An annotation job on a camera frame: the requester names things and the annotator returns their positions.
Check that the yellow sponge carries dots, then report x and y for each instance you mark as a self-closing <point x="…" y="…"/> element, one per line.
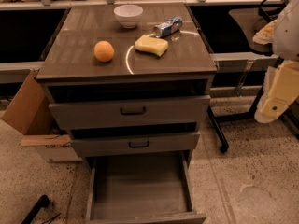
<point x="152" y="45"/>

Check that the open bottom drawer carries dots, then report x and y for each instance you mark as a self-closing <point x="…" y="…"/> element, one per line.
<point x="151" y="188"/>

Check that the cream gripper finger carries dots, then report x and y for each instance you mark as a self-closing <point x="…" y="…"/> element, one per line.
<point x="280" y="90"/>
<point x="266" y="34"/>

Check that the orange fruit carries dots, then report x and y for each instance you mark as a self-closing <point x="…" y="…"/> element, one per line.
<point x="103" y="51"/>

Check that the white ceramic bowl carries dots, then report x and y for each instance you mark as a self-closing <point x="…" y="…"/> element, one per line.
<point x="128" y="15"/>

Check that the black bar on floor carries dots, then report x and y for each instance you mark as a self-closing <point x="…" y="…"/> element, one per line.
<point x="42" y="202"/>

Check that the grey drawer cabinet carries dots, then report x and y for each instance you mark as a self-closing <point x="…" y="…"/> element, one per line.
<point x="72" y="74"/>

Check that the cardboard box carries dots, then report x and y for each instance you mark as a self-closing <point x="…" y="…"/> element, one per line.
<point x="29" y="114"/>

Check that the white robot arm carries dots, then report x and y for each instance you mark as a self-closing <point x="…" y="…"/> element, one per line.
<point x="286" y="34"/>

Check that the top drawer with handle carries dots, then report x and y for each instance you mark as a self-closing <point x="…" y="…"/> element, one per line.
<point x="125" y="113"/>

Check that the drawer with handle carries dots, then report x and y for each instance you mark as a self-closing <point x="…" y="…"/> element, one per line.
<point x="125" y="113"/>
<point x="136" y="144"/>

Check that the middle drawer with handle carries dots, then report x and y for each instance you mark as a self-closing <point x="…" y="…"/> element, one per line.
<point x="136" y="144"/>

